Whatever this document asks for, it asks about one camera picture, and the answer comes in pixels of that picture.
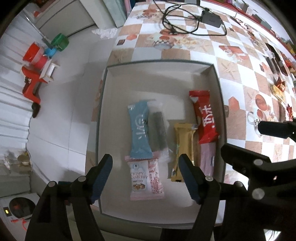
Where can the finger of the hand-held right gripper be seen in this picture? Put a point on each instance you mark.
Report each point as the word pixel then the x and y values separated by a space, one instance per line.
pixel 245 157
pixel 275 129

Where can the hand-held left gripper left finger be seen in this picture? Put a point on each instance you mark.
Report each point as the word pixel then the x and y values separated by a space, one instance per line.
pixel 101 178

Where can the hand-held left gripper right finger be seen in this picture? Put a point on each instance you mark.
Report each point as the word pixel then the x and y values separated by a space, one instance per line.
pixel 189 180

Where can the pale purple snack packet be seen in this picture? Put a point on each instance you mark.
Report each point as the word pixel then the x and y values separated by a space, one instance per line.
pixel 207 160

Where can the yellow snack packet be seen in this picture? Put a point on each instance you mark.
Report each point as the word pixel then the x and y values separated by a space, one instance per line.
pixel 182 143

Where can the pink white snack packet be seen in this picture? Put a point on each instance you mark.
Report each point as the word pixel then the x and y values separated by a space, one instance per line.
pixel 144 178

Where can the long red snack packet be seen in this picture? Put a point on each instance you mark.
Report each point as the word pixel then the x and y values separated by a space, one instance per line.
pixel 205 118

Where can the clear packet with dark bar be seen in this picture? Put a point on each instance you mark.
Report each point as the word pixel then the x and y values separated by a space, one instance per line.
pixel 158 132

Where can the light blue snack packet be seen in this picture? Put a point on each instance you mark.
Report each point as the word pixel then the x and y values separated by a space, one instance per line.
pixel 140 129

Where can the white cardboard box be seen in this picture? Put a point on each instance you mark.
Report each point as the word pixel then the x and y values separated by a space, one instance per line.
pixel 150 88

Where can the red and yellow candies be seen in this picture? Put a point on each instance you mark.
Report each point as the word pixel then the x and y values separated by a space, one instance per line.
pixel 278 87

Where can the dark snack packets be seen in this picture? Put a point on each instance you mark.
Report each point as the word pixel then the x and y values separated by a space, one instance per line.
pixel 275 60

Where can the clutter of wrappers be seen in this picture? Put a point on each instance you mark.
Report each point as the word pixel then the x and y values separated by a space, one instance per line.
pixel 18 160

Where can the white round appliance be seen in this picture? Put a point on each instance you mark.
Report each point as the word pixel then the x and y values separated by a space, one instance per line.
pixel 16 201

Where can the small dark object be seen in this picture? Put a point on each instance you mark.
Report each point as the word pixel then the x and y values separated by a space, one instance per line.
pixel 35 110

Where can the small white carton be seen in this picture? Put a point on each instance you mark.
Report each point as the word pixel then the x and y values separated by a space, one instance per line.
pixel 49 71

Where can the white pleated cloth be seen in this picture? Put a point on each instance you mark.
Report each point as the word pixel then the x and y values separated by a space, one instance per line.
pixel 11 92

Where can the green plastic cup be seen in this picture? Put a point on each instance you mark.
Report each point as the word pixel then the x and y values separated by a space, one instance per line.
pixel 60 41

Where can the crumpled white tissue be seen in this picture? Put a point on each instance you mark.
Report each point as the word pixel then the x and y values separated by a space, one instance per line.
pixel 107 32

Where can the white cabinet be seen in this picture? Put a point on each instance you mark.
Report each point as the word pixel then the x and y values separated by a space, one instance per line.
pixel 69 14

